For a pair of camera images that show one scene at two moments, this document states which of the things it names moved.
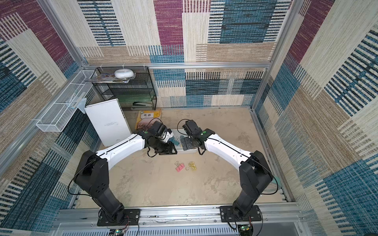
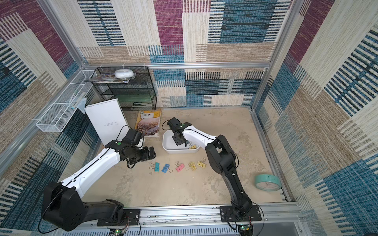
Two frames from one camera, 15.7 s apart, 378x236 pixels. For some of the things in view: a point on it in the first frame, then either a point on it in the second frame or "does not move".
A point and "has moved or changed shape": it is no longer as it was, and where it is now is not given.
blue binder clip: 173,140 has moved or changed shape
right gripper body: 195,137 -> 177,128
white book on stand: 109,121 does not move
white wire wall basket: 70,99 does not move
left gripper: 170,145 -> 145,155
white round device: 124,73 does not move
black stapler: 141,104 does not move
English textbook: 146,118 does not move
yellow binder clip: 192,164 does not move
